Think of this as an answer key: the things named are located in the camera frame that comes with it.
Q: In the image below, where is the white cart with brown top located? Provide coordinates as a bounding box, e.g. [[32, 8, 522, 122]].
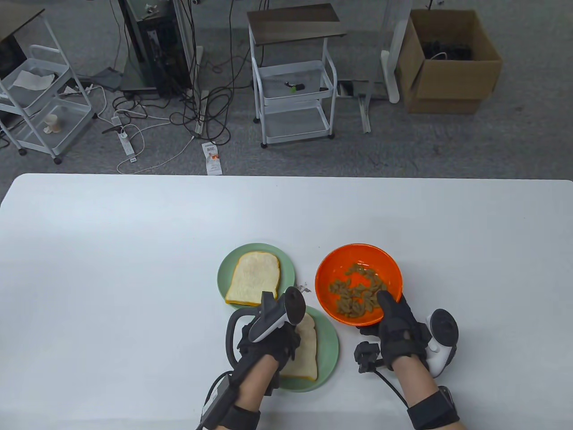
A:
[[247, 4, 348, 149]]

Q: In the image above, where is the white cart with tissue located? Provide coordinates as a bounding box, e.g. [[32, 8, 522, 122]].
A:
[[0, 7, 97, 164]]

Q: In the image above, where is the white paper leaflet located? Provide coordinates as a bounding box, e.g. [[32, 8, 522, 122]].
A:
[[201, 142, 223, 176]]

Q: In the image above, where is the large green plate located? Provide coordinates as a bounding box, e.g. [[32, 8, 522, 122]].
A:
[[233, 305, 339, 393]]

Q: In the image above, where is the dark grey floor pad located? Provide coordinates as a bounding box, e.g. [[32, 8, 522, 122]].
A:
[[87, 68, 124, 90]]

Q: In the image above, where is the black white left hand controller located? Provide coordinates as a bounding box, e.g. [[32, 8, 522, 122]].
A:
[[225, 287, 307, 368]]

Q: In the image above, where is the black white right hand controller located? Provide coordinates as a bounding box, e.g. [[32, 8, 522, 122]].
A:
[[423, 309, 459, 377]]

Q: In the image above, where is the bundle of black cables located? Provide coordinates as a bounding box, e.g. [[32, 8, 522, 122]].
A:
[[112, 0, 253, 145]]

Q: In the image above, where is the cardboard box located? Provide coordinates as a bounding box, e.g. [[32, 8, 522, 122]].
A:
[[396, 9, 503, 115]]

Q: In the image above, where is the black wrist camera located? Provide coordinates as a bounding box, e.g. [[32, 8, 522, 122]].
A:
[[355, 342, 385, 373], [264, 367, 283, 396]]

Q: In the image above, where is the white tissue paper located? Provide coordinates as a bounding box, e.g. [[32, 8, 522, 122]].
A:
[[11, 71, 55, 90]]

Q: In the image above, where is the black forearm strap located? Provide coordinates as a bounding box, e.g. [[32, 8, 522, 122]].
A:
[[406, 389, 461, 430], [224, 405, 261, 430]]

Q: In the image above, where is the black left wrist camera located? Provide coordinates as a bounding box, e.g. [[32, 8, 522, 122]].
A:
[[264, 367, 283, 396]]

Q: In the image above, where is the black gear in box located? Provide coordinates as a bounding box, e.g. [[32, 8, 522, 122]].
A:
[[421, 40, 473, 61]]

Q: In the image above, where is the person's right forearm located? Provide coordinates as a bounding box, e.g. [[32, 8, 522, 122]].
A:
[[394, 356, 462, 430]]

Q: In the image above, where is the black white hand controller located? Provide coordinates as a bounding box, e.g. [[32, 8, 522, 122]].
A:
[[423, 309, 459, 377], [225, 287, 307, 368]]

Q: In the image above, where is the pile of raisins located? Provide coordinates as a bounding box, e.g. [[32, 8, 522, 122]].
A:
[[329, 263, 388, 319]]

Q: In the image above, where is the person's left hand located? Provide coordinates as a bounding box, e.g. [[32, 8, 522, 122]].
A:
[[236, 320, 301, 373]]

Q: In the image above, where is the small toast slice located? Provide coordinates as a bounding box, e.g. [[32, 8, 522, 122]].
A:
[[225, 252, 282, 308]]

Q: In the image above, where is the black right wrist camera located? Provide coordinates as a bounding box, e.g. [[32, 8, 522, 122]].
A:
[[355, 342, 385, 373]]

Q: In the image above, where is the black left forearm strap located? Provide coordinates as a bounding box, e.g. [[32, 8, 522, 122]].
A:
[[224, 405, 261, 430]]

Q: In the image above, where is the large toast slice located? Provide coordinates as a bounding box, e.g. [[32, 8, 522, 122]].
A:
[[278, 313, 319, 382]]

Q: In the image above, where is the person's left forearm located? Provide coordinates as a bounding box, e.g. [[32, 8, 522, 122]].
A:
[[231, 356, 282, 430]]

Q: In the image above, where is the person's right hand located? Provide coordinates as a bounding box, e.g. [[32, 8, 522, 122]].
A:
[[356, 290, 431, 371]]

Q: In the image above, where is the white cable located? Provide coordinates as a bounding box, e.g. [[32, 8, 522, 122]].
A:
[[117, 123, 195, 174]]

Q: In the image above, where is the white desk leg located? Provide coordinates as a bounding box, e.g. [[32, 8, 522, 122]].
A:
[[381, 0, 412, 104]]

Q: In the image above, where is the black computer tower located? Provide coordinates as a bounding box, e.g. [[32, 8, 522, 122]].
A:
[[117, 0, 197, 100]]

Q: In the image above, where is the black right forearm strap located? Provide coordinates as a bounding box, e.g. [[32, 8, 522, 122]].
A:
[[406, 389, 461, 430]]

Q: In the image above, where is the white power strip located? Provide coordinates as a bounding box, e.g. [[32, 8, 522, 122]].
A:
[[111, 116, 137, 163]]

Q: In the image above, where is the small green plate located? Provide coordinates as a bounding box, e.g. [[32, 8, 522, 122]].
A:
[[218, 243, 296, 310]]

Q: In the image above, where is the orange bowl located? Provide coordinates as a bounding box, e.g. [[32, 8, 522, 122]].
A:
[[316, 244, 402, 327]]

